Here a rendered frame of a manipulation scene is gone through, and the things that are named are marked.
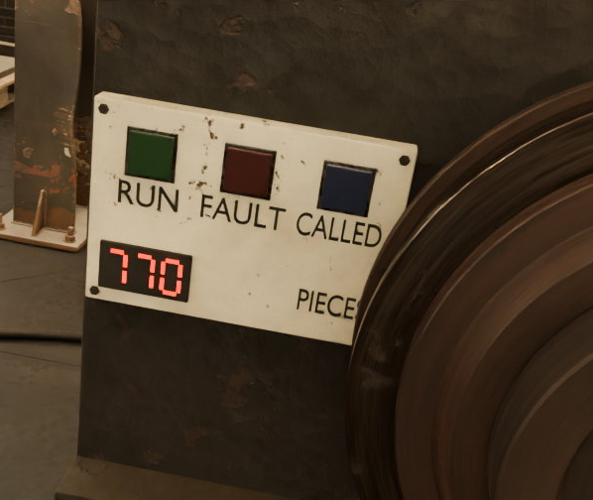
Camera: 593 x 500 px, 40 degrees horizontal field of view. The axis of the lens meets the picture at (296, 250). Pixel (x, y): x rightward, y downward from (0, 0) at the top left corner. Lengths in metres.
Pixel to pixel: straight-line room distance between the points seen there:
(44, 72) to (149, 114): 2.70
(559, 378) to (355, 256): 0.25
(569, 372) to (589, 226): 0.09
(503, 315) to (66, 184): 3.01
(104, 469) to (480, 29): 0.53
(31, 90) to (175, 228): 2.73
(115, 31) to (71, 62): 2.62
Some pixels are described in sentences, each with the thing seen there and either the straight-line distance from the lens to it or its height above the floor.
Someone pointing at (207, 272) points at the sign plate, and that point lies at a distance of 0.70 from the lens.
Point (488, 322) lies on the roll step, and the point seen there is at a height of 1.18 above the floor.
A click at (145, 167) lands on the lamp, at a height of 1.19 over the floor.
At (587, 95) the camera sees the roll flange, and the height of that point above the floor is 1.31.
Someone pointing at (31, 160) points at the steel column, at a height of 0.31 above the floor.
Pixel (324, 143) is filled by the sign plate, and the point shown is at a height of 1.23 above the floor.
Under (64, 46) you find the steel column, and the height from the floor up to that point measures 0.79.
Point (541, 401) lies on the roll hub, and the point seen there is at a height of 1.17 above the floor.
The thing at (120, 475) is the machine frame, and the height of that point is 0.87.
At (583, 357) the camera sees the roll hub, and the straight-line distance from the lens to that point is 0.48.
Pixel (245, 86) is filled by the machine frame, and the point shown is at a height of 1.26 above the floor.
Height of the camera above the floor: 1.40
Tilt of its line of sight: 23 degrees down
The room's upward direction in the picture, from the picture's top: 9 degrees clockwise
